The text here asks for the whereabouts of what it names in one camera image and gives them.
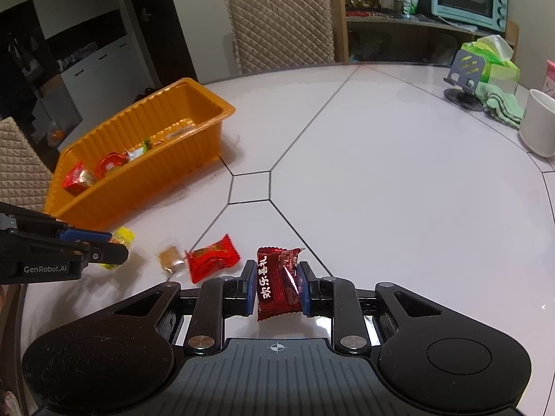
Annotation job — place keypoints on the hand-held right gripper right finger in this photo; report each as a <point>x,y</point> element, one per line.
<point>303,286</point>

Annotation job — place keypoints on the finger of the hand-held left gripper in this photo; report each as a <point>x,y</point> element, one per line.
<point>86,237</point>
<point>110,255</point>

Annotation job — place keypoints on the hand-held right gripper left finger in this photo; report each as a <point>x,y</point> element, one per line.
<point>249,286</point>

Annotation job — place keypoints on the yellow candy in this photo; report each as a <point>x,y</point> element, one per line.
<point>123,235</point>

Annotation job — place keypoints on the dark red candy wrapper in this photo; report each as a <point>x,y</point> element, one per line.
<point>277,286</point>

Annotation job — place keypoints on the red cartoon face candy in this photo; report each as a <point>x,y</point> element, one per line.
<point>212,258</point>

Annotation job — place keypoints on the orange ribbed plastic tray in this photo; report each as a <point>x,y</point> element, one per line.
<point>143,190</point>

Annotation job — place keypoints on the red house print candy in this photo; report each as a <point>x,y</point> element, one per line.
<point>110,164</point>

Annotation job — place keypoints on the red wrapped candy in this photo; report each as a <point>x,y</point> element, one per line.
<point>76,180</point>

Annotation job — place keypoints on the small clear brown snack packet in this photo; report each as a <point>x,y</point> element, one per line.
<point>171,258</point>

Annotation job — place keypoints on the beige quilted chair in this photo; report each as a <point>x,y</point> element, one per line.
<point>282,26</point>
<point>21,169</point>

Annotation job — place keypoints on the green wrapped candy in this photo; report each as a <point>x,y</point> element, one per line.
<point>146,144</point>

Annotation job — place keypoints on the white cabinet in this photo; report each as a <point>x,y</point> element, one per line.
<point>99,78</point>

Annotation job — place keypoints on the dark wooden door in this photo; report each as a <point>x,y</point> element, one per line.
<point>160,8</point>

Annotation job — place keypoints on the wooden shelf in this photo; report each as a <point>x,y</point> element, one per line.
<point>390,39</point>

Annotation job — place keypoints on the green cloth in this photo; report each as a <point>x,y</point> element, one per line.
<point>503,104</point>

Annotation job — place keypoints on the grey phone stand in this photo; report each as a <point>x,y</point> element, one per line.
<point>466,67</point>

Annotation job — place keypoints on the white mug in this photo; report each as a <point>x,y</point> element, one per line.
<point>540,125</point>

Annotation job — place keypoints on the green tissue pack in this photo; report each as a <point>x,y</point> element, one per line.
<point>498,69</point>

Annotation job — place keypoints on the small dark tin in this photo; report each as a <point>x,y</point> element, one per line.
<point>392,4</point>

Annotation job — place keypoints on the pink bottle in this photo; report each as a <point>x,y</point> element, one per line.
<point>550,78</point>

